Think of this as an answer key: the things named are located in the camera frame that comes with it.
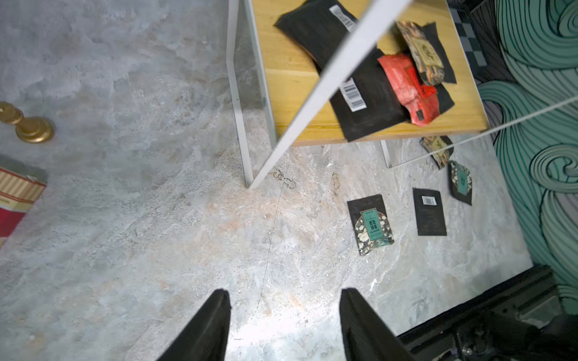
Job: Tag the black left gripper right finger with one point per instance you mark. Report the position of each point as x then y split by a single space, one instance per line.
365 335

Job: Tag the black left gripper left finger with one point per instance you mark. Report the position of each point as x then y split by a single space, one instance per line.
206 335

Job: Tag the jasmine tea bag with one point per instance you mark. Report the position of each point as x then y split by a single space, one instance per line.
370 223
460 182

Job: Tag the black tea bag with barcode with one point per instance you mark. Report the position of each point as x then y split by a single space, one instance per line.
429 213

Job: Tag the oolong tea bag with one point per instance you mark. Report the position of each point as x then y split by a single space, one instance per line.
436 146

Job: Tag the black tea bag lower front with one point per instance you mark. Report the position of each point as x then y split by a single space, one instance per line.
366 102

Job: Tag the red tea bag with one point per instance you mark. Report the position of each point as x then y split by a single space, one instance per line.
420 100

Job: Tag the white wooden two-tier shelf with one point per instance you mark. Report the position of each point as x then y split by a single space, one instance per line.
295 97

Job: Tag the oolong tea bag lower shelf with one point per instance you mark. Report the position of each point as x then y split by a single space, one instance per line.
427 52

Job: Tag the black tea bag lower left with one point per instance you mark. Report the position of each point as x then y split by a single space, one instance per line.
318 27

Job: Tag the red striped box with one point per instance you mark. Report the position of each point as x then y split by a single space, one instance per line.
18 194

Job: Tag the brass chess pawn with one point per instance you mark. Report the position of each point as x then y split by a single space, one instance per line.
32 130

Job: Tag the checkered board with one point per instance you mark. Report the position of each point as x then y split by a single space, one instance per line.
468 38

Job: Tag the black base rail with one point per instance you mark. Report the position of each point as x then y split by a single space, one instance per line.
519 319

